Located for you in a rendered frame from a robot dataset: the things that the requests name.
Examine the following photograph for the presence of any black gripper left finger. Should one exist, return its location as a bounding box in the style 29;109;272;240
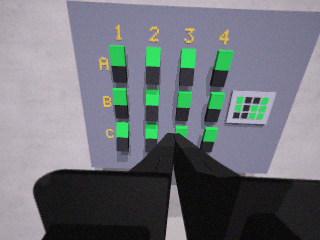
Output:
33;133;175;240

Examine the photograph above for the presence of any grey flat panel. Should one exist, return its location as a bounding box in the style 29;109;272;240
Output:
66;0;320;174

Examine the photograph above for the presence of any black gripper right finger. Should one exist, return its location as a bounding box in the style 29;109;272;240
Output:
173;133;320;240

